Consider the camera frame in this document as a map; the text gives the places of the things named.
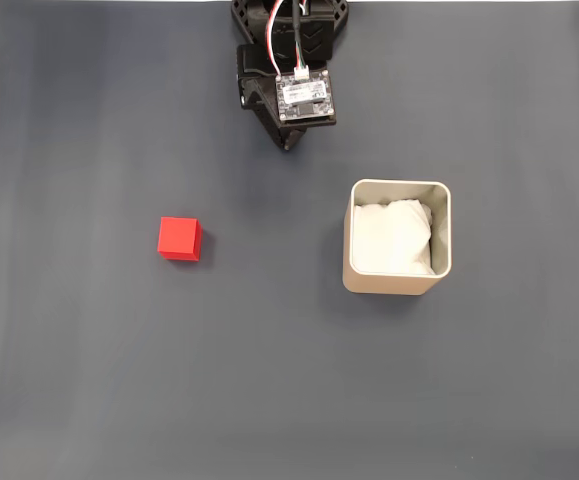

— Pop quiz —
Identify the red cube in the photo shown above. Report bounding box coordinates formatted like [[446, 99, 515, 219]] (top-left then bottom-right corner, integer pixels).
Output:
[[156, 216, 204, 263]]

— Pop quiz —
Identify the beige metal box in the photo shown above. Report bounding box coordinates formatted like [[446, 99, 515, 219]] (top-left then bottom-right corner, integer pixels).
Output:
[[341, 178, 453, 297]]

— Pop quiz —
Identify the white tissue paper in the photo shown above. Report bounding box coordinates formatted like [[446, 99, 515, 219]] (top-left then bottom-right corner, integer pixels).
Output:
[[351, 198, 436, 277]]

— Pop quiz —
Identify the white red servo cable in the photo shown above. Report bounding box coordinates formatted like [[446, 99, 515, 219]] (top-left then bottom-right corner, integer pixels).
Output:
[[265, 0, 291, 77]]

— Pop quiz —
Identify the camera circuit board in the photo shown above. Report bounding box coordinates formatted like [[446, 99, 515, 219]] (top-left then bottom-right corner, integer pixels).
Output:
[[274, 68, 339, 125]]

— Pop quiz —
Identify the black camera cable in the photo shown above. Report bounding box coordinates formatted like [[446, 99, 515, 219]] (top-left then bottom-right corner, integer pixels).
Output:
[[290, 0, 312, 80]]

